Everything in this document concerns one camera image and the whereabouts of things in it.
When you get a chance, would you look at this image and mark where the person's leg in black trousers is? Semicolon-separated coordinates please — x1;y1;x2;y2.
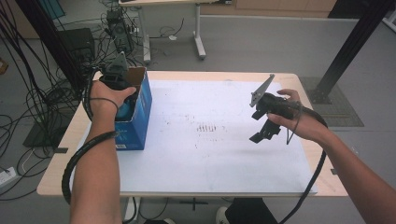
225;198;279;224

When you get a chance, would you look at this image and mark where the person's white shoe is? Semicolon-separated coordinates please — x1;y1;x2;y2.
215;206;231;224

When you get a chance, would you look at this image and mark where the black flat base plate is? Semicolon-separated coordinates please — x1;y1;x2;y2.
22;120;76;149

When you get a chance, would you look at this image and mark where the blue cardboard box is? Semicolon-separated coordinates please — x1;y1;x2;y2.
113;66;153;151

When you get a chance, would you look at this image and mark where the person's left hand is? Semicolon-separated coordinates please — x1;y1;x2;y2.
89;81;137;118

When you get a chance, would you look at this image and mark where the tangle of black cables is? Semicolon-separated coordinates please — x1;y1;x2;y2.
0;0;148;202

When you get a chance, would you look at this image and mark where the white table leg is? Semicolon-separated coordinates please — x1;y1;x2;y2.
122;196;142;224

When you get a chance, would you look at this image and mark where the white paper sheet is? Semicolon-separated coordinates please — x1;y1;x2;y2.
71;79;318;195

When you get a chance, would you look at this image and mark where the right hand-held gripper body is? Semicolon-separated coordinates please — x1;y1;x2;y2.
249;74;302;120

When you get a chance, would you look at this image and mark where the white power strip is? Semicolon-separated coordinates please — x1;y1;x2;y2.
0;166;17;189

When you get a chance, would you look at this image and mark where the person's right hand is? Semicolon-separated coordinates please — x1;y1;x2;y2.
266;88;328;145

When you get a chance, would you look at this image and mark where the white desk with metal legs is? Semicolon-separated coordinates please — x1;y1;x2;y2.
118;0;233;64

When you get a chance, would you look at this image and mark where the computer tower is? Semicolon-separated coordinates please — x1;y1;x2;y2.
106;8;134;54

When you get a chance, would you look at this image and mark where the right gripper black sleeved cable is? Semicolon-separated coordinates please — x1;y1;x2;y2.
278;99;329;224

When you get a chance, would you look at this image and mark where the dark metal frame post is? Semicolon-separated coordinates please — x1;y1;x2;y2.
14;0;89;91
307;0;396;105

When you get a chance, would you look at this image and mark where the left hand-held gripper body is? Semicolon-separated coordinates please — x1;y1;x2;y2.
99;50;132;91

